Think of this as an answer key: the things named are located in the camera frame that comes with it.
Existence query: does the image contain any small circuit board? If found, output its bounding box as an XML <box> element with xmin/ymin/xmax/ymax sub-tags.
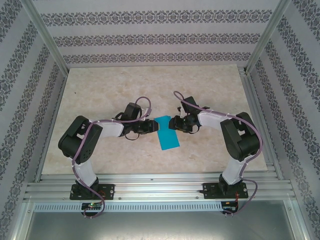
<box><xmin>221</xmin><ymin>201</ymin><xmax>238</xmax><ymax>213</ymax></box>
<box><xmin>81</xmin><ymin>202</ymin><xmax>103</xmax><ymax>210</ymax></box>

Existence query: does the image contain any aluminium mounting rail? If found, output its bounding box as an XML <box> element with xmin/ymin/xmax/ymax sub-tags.
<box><xmin>23</xmin><ymin>172</ymin><xmax>293</xmax><ymax>201</ymax></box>

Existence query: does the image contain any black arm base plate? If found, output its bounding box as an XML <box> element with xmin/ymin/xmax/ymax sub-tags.
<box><xmin>202</xmin><ymin>182</ymin><xmax>249</xmax><ymax>200</ymax></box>
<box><xmin>69</xmin><ymin>183</ymin><xmax>116</xmax><ymax>201</ymax></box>

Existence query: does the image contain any slotted grey cable duct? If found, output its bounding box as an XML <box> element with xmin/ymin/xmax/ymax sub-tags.
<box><xmin>33</xmin><ymin>201</ymin><xmax>224</xmax><ymax>213</ymax></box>

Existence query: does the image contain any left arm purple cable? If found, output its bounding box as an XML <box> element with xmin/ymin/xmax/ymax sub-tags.
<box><xmin>71</xmin><ymin>96</ymin><xmax>153</xmax><ymax>220</ymax></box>

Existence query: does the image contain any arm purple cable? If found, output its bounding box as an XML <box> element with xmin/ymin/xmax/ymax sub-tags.
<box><xmin>71</xmin><ymin>96</ymin><xmax>153</xmax><ymax>220</ymax></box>
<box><xmin>173</xmin><ymin>90</ymin><xmax>263</xmax><ymax>218</ymax></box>

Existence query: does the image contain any aluminium frame post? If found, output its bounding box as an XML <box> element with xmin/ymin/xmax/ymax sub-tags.
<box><xmin>245</xmin><ymin>0</ymin><xmax>293</xmax><ymax>75</ymax></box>
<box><xmin>21</xmin><ymin>0</ymin><xmax>70</xmax><ymax>74</ymax></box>

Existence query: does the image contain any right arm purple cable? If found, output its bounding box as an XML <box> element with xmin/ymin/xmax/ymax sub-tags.
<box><xmin>173</xmin><ymin>90</ymin><xmax>263</xmax><ymax>218</ymax></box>

